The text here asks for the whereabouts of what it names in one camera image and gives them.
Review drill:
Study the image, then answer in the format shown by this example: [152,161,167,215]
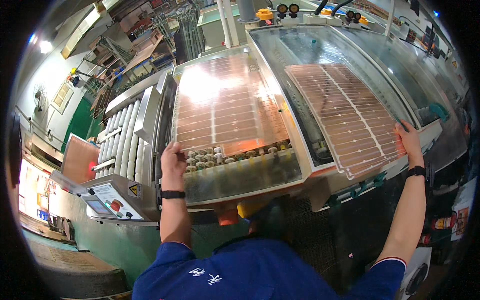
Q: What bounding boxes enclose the person's left hand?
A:
[160,142,188,192]

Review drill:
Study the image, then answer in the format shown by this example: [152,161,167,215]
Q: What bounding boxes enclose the person's right hand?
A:
[394,119,425,169]

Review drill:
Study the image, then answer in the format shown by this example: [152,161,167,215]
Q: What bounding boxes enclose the matte copper circuit panel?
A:
[284,63,408,180]

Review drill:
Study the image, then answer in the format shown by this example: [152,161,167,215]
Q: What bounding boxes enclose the glossy copper circuit panel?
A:
[172,53,290,157]

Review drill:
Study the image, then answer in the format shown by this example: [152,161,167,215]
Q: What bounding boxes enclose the row of small conveyor wheels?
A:
[185,140,292,173]

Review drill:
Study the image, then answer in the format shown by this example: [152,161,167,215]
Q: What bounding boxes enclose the stainless steel roller machine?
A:
[80,70,174,227]

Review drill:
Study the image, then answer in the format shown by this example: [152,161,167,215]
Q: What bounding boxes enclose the row of white rollers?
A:
[95,99,146,183]

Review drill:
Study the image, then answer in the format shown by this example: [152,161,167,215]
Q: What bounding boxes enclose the grey control panel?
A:
[80,182,145,223]

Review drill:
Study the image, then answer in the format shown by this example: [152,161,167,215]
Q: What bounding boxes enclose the conveyor machine with clear cover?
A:
[154,22,469,213]

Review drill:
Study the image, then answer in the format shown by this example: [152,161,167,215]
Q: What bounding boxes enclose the plain copper sheet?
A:
[61,134,101,185]

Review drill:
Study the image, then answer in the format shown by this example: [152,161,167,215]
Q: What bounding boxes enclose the red fire extinguisher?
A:
[430,211,458,231]

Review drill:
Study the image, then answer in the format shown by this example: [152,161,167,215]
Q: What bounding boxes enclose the cluttered storage racks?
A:
[67,0,177,119]

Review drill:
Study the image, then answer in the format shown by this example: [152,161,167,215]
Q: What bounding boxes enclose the metal trolley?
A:
[47,212,76,242]

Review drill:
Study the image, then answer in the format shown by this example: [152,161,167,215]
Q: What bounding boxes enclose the white pipe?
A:
[216,0,241,49]

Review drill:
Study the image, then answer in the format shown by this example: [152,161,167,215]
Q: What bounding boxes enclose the person's body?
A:
[132,240,407,300]

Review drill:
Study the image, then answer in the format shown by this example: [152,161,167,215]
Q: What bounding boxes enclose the grey pipe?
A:
[236,0,260,23]

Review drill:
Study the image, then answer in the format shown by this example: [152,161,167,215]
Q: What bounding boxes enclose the teal cover handle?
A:
[429,103,450,124]

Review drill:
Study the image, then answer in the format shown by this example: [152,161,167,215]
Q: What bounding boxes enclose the white wall poster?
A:
[450,177,478,242]

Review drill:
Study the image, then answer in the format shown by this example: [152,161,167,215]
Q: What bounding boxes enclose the metal frame rack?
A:
[174,4,206,65]

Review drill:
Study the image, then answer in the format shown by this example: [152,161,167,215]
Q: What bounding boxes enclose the framed wall board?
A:
[51,80,74,115]

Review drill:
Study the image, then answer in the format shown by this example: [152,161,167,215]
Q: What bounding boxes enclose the wall fan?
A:
[33,83,48,112]

